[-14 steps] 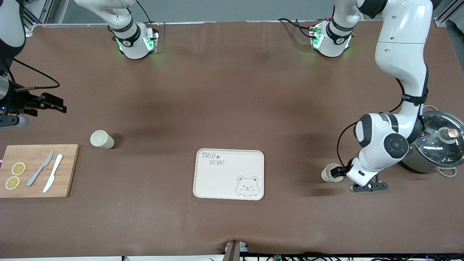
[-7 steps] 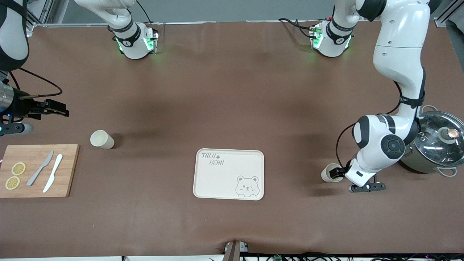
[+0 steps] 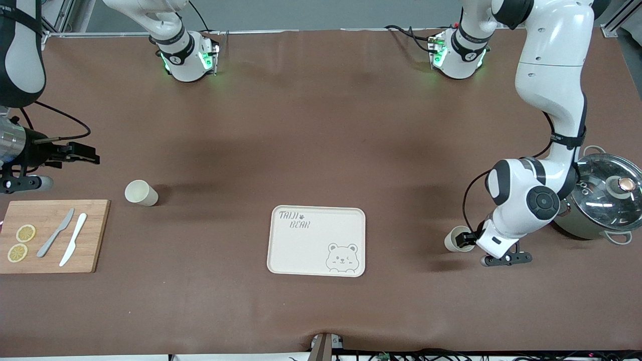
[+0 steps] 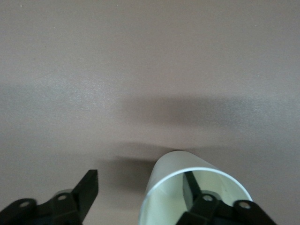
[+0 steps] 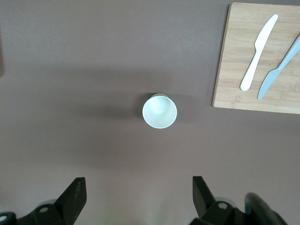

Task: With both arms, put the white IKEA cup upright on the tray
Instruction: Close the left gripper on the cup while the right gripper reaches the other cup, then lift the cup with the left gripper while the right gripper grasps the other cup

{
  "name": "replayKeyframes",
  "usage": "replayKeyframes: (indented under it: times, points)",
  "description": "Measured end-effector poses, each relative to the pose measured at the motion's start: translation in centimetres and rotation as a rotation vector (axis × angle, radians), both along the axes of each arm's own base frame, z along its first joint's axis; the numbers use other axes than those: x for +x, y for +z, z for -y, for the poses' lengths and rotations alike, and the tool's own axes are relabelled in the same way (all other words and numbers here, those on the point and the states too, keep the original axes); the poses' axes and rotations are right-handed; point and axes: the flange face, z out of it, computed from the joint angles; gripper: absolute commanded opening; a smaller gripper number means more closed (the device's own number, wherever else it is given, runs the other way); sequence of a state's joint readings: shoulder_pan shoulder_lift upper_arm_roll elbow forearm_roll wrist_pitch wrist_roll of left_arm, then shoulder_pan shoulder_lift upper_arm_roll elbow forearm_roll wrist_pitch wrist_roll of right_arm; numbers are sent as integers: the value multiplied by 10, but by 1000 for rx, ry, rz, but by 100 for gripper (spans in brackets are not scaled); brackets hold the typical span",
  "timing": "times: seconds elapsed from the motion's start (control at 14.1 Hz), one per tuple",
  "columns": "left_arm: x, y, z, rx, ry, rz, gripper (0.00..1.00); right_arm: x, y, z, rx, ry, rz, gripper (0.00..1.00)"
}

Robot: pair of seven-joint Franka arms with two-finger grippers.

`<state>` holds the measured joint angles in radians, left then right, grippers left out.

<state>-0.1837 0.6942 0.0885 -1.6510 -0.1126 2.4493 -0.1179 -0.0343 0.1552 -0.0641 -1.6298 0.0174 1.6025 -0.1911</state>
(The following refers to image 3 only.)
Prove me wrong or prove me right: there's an aluminium frame rail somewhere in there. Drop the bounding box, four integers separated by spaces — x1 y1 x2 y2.
599 0 642 38
40 0 76 51

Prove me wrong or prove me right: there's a glass lid with copper knob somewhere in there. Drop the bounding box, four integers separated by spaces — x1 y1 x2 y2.
568 153 642 232

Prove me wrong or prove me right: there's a brown table cover mat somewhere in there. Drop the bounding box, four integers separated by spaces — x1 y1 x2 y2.
0 28 642 357

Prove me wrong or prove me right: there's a grey plastic knife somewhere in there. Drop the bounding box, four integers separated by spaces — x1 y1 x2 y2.
37 208 75 258

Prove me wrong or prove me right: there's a white IKEA cup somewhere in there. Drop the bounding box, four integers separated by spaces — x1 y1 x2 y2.
444 226 474 253
125 179 159 207

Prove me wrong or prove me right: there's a black right arm base cable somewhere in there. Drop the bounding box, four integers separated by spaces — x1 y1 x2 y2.
188 0 211 33

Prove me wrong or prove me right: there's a black arm base cable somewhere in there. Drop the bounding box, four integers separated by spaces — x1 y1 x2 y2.
385 24 437 53
188 0 211 33

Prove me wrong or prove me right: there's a metal bracket at table edge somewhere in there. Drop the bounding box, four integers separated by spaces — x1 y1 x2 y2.
310 332 344 361

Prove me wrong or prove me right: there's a bamboo cutting board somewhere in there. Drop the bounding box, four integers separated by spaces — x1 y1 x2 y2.
0 200 111 274

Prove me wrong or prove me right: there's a black left arm base cable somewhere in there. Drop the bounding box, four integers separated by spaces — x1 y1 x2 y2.
385 24 437 53

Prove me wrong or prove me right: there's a grey electric cooker pot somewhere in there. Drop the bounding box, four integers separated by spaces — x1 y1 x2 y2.
552 145 642 245

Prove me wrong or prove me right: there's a cream bear print tray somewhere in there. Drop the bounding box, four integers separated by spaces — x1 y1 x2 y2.
267 205 366 278

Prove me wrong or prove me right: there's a white plastic knife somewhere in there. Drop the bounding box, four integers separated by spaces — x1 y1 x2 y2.
59 213 88 267

